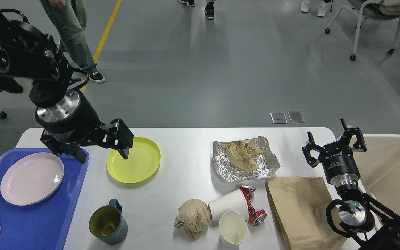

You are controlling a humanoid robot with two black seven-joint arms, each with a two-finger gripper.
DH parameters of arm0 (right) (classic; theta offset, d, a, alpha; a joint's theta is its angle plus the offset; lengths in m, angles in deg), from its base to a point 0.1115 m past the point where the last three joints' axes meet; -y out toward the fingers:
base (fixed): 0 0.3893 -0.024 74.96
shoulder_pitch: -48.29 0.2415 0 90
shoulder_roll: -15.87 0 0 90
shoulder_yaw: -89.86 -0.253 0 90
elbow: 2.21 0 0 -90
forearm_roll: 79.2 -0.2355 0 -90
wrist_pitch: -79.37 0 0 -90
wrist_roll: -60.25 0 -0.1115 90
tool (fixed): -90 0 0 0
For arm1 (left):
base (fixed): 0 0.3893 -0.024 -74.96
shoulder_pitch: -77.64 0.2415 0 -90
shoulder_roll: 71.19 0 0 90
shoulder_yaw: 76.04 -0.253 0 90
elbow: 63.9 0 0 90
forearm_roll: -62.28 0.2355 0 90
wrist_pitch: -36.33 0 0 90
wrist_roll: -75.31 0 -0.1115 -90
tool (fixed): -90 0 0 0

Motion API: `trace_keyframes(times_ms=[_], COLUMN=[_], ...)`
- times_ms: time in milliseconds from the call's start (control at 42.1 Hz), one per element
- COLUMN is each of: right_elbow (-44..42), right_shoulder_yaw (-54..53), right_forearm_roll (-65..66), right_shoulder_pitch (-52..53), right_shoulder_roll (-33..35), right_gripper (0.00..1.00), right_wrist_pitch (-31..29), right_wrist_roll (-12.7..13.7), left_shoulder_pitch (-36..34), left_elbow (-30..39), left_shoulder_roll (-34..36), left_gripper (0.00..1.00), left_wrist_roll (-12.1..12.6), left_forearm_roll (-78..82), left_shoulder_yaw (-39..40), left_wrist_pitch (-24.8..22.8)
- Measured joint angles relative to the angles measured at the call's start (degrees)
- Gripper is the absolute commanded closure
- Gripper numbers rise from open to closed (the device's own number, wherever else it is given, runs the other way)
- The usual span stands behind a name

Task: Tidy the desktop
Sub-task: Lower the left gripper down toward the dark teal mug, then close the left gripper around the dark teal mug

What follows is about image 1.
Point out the crumpled brown paper ball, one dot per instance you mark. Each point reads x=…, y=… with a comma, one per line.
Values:
x=194, y=216

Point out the blue plastic tray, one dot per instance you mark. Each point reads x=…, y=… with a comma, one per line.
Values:
x=44, y=225

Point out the dark green mug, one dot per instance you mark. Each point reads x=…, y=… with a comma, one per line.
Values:
x=108, y=224

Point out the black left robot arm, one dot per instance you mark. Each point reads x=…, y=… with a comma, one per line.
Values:
x=27, y=53

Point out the right floor outlet plate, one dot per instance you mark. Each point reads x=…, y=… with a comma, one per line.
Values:
x=296, y=117

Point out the yellow plate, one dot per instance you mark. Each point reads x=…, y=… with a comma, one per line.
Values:
x=144, y=159

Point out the office chair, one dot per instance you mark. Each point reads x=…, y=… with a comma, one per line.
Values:
x=382, y=10

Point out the crushed red can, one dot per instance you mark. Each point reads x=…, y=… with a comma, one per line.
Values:
x=255, y=217

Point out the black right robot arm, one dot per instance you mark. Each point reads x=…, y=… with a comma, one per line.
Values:
x=356, y=214

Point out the upright white paper cup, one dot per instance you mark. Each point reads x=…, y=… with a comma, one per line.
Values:
x=233, y=229

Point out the pink plate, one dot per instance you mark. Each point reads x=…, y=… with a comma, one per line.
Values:
x=32, y=179

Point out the lying white paper cup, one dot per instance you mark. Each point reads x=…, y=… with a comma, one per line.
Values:
x=234, y=201

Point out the brown paper bag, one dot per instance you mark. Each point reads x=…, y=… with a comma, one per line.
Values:
x=300, y=204

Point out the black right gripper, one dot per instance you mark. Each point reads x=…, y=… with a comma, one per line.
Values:
x=341, y=165

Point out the left floor outlet plate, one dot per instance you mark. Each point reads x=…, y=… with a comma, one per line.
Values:
x=278, y=118

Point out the person in baggy jeans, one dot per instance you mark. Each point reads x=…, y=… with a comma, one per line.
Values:
x=70, y=19

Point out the white plastic bin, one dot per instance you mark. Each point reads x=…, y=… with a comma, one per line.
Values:
x=380, y=168

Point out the floor outlet plate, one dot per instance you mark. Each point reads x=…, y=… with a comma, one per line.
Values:
x=278, y=118
x=296, y=117

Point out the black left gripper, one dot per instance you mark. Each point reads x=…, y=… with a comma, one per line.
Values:
x=72, y=120

